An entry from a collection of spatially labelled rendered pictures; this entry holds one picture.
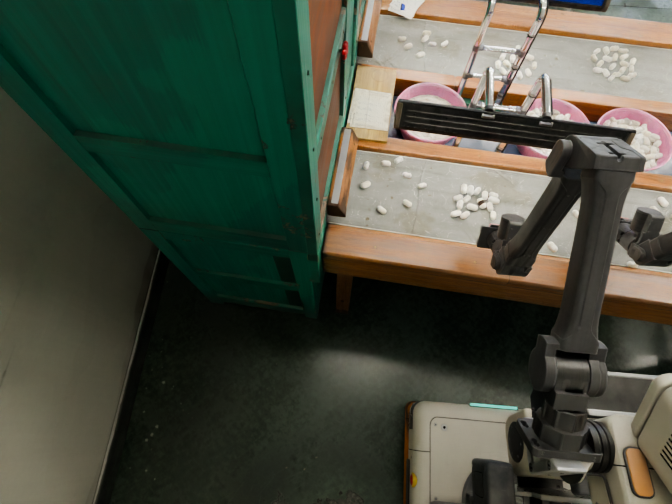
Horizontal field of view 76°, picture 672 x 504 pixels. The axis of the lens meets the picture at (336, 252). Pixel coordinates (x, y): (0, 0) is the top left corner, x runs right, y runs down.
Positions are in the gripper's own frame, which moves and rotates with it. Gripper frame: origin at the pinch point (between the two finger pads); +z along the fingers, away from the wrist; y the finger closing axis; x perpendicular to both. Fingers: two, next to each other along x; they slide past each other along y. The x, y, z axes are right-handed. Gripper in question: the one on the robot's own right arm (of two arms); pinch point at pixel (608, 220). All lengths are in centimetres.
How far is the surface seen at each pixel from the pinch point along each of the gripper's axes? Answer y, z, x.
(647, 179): -17.6, 19.2, -9.8
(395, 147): 68, 18, -10
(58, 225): 168, -24, 18
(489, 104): 47, -12, -31
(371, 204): 74, 2, 6
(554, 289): 14.5, -14.1, 19.7
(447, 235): 47.8, -3.0, 11.6
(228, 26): 96, -71, -43
